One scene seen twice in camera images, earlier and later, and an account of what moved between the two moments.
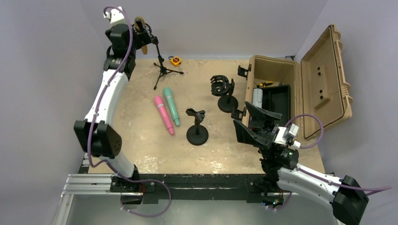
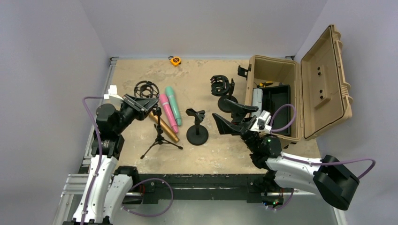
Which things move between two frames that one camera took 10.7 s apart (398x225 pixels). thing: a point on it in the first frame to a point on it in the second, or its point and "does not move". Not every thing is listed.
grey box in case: x=257 y=97 does not move
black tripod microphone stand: x=148 y=30 to x=149 y=89
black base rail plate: x=248 y=187 does not move
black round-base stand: x=197 y=134 does not move
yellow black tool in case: x=266 y=83 does not move
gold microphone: x=140 y=25 to x=165 y=127
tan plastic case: x=321 y=98 does not move
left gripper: x=142 y=39 to x=143 y=105
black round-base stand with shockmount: x=221 y=87 does not move
